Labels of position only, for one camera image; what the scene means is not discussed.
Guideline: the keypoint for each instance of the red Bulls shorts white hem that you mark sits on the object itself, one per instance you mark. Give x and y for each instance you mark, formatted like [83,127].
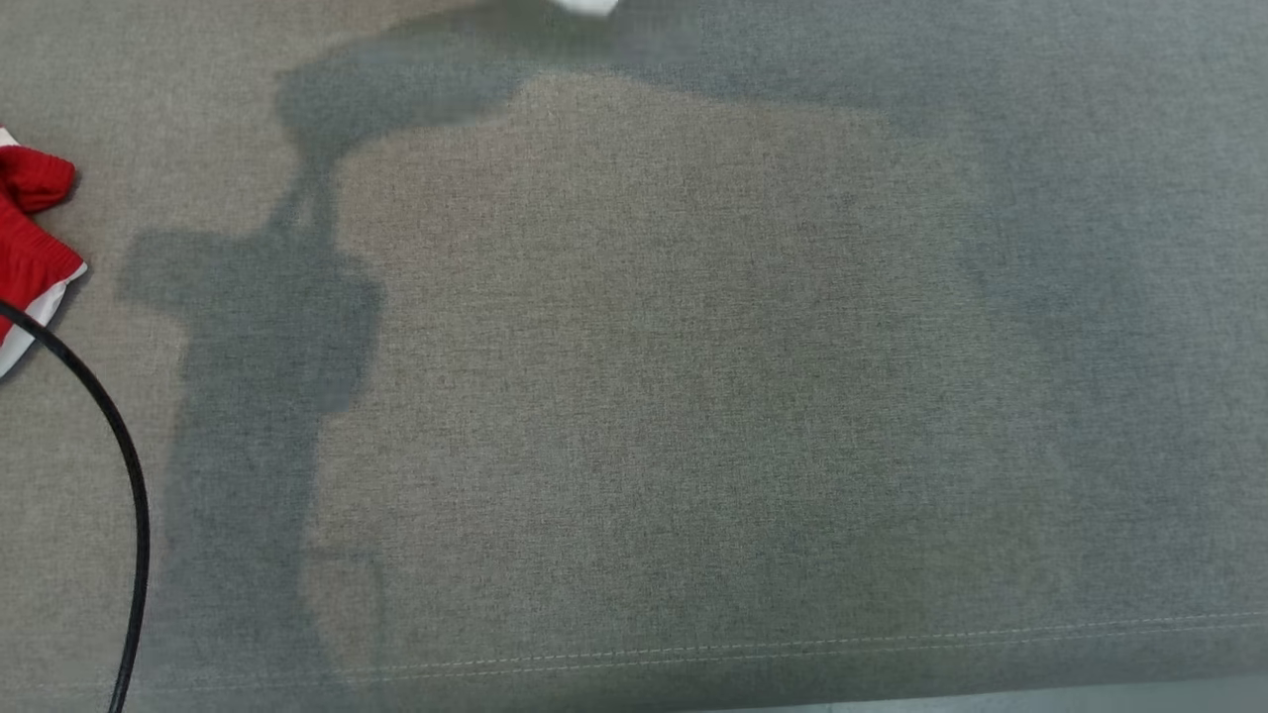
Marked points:
[30,248]

